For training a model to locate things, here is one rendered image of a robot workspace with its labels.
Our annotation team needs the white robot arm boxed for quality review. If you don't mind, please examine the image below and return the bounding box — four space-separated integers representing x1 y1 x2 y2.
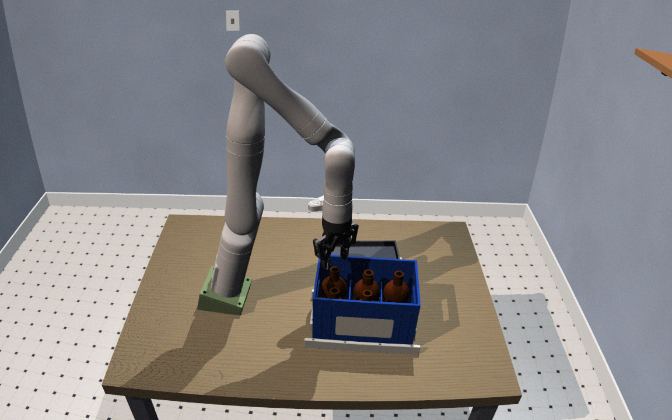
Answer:
211 34 355 298

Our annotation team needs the blue crate with dividers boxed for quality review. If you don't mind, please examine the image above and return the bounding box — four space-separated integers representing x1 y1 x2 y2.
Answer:
312 255 421 345

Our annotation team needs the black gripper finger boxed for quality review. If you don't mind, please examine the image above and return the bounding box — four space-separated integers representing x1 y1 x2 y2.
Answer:
313 235 339 269
340 221 359 260

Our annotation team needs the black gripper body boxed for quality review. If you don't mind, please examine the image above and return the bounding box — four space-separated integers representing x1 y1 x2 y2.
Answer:
322 216 352 246

